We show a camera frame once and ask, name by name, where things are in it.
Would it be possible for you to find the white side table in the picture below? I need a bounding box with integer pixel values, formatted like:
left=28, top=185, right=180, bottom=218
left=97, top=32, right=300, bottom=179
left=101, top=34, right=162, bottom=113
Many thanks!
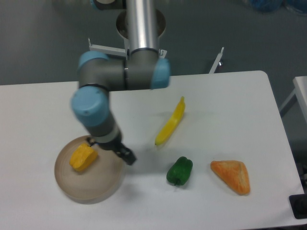
left=279, top=76, right=307, bottom=120

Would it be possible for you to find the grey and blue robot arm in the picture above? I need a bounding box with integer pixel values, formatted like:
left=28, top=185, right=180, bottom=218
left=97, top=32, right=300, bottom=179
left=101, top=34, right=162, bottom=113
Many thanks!
left=71, top=0, right=171, bottom=165

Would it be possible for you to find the blue bundle in background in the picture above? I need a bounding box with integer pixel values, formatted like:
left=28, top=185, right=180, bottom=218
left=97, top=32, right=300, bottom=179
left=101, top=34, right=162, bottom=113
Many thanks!
left=245, top=0, right=307, bottom=16

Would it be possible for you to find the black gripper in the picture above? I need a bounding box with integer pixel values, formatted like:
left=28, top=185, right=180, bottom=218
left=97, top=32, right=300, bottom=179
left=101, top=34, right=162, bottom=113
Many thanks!
left=86, top=131, right=137, bottom=165

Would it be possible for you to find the black device at table edge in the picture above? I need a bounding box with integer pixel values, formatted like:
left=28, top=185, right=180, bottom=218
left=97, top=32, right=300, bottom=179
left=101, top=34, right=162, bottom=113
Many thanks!
left=289, top=194, right=307, bottom=219

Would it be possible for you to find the orange toy bread wedge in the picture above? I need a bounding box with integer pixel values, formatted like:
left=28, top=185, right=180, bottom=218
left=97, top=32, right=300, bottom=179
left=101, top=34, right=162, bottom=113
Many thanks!
left=210, top=160, right=250, bottom=196

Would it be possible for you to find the beige round plate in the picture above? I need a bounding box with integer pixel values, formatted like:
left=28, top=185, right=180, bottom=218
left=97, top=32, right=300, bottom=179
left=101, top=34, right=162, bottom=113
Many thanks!
left=54, top=136, right=125, bottom=204

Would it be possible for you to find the green toy pepper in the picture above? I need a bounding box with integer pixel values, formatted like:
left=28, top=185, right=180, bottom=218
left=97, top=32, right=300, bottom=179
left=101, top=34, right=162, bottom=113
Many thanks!
left=166, top=156, right=193, bottom=186

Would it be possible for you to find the yellow toy banana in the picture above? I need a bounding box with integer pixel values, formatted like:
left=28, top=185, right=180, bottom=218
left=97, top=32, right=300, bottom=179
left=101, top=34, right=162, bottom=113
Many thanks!
left=154, top=96, right=186, bottom=146

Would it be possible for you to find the yellow toy pepper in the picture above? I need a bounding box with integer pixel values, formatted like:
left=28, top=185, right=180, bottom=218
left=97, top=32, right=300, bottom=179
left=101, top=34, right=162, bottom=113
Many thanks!
left=69, top=143, right=98, bottom=172

